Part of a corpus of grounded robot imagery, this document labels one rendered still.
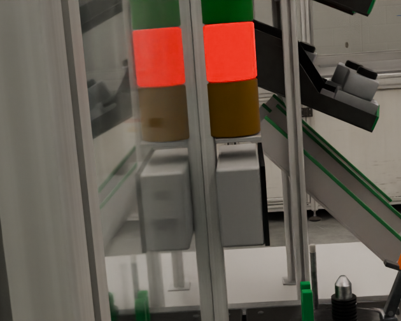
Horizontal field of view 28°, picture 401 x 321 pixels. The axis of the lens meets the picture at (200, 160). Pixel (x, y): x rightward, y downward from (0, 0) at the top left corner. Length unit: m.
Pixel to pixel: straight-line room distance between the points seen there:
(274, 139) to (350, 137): 3.93
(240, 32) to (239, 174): 0.12
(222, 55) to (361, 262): 0.98
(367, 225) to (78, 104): 1.03
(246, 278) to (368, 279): 0.23
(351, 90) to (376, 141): 3.94
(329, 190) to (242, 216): 0.49
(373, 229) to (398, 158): 3.98
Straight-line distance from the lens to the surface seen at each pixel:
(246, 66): 0.70
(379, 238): 1.18
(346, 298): 0.97
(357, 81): 1.17
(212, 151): 0.72
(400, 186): 5.19
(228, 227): 0.69
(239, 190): 0.68
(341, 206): 1.17
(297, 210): 1.14
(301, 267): 1.17
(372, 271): 1.57
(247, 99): 0.71
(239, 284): 1.53
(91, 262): 0.16
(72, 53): 0.15
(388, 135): 5.12
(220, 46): 0.70
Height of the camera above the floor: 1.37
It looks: 11 degrees down
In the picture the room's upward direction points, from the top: 4 degrees counter-clockwise
